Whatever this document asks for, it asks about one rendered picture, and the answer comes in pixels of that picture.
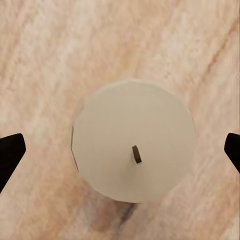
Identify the pillar candle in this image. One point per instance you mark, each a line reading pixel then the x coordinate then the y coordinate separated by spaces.
pixel 134 140

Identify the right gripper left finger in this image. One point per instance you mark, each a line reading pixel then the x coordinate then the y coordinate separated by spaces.
pixel 12 149

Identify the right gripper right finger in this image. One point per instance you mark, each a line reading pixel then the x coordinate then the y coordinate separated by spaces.
pixel 232 149

